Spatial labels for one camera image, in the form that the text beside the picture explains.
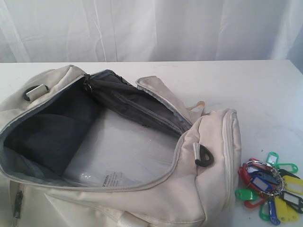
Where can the metal zipper pull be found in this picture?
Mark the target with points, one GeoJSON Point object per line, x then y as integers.
{"type": "Point", "coordinates": [86, 83]}

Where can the yellow key tag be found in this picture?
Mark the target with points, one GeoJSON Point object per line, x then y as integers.
{"type": "Point", "coordinates": [293, 184]}
{"type": "Point", "coordinates": [284, 212]}

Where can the green key tag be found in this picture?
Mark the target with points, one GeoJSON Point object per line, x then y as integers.
{"type": "Point", "coordinates": [264, 212]}
{"type": "Point", "coordinates": [272, 158]}
{"type": "Point", "coordinates": [245, 195]}

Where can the red key tag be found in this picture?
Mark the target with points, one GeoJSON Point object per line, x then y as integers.
{"type": "Point", "coordinates": [253, 204]}
{"type": "Point", "coordinates": [244, 175]}

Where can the cream white duffel bag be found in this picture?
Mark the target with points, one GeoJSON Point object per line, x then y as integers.
{"type": "Point", "coordinates": [43, 124]}

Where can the clear plastic bag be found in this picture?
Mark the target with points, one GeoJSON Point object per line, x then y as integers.
{"type": "Point", "coordinates": [118, 152]}

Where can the blue key tag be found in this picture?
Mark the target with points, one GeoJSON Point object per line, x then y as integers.
{"type": "Point", "coordinates": [272, 213]}
{"type": "Point", "coordinates": [260, 185]}
{"type": "Point", "coordinates": [268, 178]}

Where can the white backdrop curtain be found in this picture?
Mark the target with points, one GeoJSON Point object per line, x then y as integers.
{"type": "Point", "coordinates": [150, 30]}

